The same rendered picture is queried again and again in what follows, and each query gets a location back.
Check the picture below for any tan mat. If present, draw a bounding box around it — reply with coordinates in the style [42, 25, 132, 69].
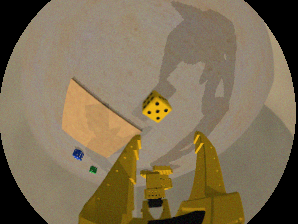
[62, 78, 142, 158]

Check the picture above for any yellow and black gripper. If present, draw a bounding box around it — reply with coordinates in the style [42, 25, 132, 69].
[78, 131, 245, 224]

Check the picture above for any yellow die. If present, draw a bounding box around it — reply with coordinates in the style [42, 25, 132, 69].
[142, 90, 172, 123]

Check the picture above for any blue die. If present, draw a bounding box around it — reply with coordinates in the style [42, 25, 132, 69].
[72, 149, 84, 161]

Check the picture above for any green die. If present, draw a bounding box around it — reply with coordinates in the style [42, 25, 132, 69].
[89, 166, 97, 174]

